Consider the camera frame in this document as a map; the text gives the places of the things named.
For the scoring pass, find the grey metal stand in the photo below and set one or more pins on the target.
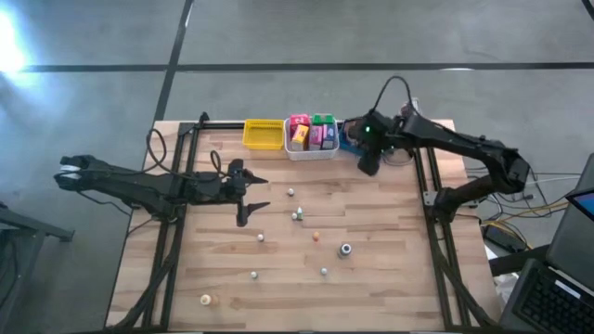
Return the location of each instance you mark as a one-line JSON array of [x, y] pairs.
[[28, 227]]

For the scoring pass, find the blue Frosted Flakes box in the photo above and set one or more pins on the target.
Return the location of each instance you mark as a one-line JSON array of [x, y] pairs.
[[329, 137]]

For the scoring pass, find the brown bottle cream cap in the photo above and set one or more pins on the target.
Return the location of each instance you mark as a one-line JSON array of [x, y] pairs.
[[205, 299]]

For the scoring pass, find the grey laptop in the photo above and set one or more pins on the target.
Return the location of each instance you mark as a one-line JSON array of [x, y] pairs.
[[547, 301]]

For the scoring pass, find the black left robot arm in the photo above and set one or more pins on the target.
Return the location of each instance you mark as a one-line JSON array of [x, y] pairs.
[[139, 188]]

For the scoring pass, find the purple Raisin Bran box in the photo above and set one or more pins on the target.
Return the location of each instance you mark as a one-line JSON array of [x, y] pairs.
[[315, 137]]

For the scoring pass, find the large dark bottle white cap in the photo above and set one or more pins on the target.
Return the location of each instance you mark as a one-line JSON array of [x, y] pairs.
[[345, 250]]

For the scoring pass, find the orange taco seasoning packet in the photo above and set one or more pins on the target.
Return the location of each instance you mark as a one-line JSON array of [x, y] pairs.
[[352, 130]]

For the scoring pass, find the green cereal box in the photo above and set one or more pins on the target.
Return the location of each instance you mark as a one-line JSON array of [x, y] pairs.
[[323, 119]]

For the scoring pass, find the black power adapter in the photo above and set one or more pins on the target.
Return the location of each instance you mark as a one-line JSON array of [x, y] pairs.
[[501, 237]]

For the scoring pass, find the blue plastic basket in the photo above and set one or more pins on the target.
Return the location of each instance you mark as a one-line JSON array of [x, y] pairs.
[[348, 147]]

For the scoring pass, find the yellow plastic basket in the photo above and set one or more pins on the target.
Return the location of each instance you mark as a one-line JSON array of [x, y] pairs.
[[263, 134]]

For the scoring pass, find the yellow Corn Pops box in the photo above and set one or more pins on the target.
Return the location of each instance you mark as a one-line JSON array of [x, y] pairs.
[[300, 137]]

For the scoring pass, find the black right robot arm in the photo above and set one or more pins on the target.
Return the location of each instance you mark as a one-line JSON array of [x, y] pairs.
[[455, 139]]

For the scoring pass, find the white plastic basket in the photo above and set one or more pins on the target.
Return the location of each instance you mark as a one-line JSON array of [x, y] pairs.
[[310, 155]]

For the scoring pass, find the small dark green dropper bottle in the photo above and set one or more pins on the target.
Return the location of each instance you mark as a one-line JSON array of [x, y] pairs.
[[300, 213]]

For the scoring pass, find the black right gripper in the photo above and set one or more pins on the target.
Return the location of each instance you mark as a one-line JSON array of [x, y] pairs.
[[373, 134]]

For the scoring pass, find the red cereal box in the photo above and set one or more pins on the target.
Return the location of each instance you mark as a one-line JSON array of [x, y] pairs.
[[299, 121]]

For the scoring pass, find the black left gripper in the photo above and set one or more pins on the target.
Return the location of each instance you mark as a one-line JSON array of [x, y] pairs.
[[236, 190]]

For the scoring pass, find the red dropper bottle yellow cap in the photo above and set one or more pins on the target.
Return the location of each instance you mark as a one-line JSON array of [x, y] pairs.
[[316, 236]]

